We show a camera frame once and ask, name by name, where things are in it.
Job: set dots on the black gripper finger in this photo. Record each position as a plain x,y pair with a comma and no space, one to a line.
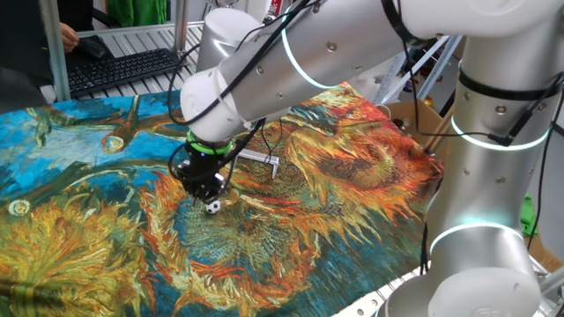
191,182
214,185

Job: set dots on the person's bare hand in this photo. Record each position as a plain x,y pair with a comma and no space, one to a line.
69,39

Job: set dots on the aluminium frame post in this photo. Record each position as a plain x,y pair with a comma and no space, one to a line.
55,53
181,26

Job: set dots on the person in black clothing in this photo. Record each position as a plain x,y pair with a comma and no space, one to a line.
22,44

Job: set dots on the green cloth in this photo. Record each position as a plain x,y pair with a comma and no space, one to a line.
529,216

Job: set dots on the small black white soccer ball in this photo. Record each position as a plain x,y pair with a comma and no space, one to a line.
213,206

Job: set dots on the sunflower painting tablecloth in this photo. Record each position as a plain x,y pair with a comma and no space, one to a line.
308,220

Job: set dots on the black keyboard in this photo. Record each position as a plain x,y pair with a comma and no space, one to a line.
119,70

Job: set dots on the green fabric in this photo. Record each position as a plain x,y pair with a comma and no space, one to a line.
136,11

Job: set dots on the white mesh toy goal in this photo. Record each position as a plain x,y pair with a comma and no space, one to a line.
260,155

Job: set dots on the black computer mouse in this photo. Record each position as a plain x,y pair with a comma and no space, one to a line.
94,48

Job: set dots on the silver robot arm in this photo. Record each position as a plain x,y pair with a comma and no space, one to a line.
343,48

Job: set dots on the cardboard box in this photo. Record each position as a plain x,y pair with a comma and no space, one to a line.
414,121

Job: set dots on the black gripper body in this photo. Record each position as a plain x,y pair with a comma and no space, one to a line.
205,165

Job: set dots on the white slanted strut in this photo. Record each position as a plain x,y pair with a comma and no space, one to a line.
410,70
440,66

